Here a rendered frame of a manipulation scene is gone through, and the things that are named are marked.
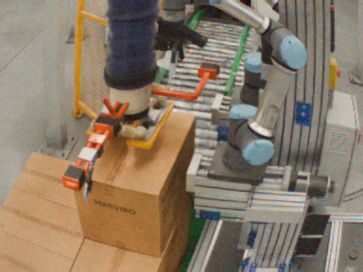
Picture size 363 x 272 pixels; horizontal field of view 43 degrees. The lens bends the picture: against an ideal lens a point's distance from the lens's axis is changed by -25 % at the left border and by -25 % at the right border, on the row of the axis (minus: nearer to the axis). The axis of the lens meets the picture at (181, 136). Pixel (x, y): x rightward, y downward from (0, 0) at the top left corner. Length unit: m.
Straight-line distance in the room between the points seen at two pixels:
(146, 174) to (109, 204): 0.21
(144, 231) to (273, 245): 0.72
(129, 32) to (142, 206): 0.70
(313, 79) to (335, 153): 0.35
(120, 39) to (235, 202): 0.81
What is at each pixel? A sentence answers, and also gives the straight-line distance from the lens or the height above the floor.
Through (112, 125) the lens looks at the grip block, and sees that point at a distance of 2.19.
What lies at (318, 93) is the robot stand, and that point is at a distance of 2.24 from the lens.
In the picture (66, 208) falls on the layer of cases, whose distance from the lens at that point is 2.81.
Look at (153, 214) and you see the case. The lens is 2.33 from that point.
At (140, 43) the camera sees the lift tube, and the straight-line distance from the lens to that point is 2.20.
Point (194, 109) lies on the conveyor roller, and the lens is 3.59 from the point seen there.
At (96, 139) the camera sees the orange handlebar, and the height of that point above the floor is 1.19.
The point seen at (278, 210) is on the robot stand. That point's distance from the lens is 2.20.
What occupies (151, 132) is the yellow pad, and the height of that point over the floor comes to 1.07.
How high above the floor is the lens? 2.36
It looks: 33 degrees down
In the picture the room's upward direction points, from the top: 1 degrees clockwise
